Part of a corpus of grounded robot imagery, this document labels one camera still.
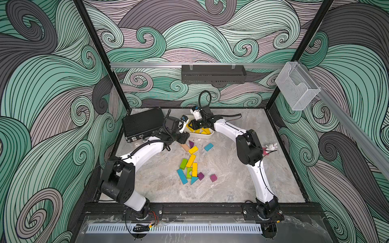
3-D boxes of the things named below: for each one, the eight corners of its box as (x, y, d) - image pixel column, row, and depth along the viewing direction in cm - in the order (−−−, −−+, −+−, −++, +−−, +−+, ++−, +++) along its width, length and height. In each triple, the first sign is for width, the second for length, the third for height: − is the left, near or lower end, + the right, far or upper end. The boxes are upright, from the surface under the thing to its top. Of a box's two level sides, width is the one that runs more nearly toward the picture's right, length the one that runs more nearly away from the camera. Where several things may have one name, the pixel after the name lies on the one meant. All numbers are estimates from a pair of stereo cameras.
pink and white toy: (262, 155, 96) (268, 147, 89) (261, 149, 99) (266, 142, 92) (272, 155, 96) (279, 147, 89) (270, 149, 99) (276, 142, 92)
